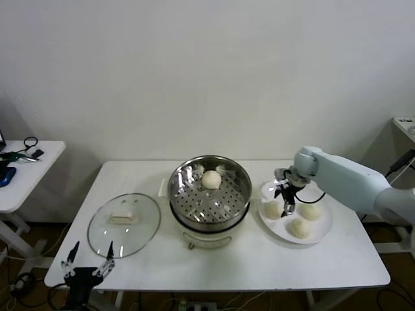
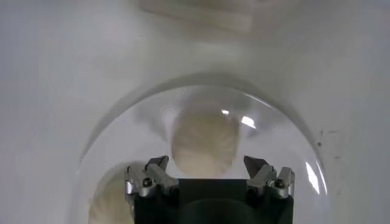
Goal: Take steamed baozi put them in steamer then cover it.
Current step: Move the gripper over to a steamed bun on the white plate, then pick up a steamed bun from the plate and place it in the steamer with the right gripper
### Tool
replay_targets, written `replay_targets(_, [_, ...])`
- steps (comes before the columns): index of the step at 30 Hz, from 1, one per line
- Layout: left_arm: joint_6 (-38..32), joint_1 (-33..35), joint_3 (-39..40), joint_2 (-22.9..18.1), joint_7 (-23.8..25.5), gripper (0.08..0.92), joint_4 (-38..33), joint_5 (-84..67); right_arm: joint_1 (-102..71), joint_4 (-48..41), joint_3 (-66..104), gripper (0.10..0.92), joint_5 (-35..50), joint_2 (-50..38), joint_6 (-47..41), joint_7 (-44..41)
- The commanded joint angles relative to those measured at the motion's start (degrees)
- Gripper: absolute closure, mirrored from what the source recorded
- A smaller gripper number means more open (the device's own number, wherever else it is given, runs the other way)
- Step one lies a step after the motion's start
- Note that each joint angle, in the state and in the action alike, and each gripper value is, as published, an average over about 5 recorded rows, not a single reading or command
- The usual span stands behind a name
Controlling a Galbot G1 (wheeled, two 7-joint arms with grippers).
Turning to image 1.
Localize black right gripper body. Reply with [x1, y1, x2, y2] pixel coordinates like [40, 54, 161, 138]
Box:
[279, 182, 301, 205]

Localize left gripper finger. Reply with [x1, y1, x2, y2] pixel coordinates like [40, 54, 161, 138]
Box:
[60, 240, 80, 277]
[93, 240, 116, 279]

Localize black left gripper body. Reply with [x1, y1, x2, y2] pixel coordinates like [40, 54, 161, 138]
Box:
[65, 266, 105, 311]

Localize white steamed baozi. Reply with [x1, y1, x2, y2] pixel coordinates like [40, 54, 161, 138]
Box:
[299, 203, 323, 222]
[288, 218, 312, 240]
[201, 170, 222, 189]
[264, 200, 285, 220]

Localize glass pot lid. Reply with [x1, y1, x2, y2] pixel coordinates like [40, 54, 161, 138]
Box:
[86, 193, 162, 259]

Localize perforated steel steamer basket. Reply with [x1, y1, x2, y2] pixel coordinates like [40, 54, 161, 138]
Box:
[167, 155, 253, 227]

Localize white round plate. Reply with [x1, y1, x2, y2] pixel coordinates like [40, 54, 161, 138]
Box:
[257, 178, 334, 244]

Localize white electric cooking pot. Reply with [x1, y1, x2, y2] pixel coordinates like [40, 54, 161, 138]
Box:
[158, 179, 262, 251]

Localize white side table rounded corners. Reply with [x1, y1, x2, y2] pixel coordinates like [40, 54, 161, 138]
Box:
[0, 141, 67, 271]

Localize blue object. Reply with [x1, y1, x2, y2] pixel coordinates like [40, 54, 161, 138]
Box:
[0, 167, 17, 188]

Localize black power adapter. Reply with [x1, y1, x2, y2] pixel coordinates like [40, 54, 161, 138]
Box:
[388, 150, 415, 172]

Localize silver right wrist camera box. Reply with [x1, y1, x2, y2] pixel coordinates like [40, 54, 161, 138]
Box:
[274, 167, 291, 183]

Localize green handled tool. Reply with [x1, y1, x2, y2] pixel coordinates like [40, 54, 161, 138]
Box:
[0, 151, 38, 165]

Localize black looped cable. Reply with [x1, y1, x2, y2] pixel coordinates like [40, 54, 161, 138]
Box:
[16, 137, 38, 154]

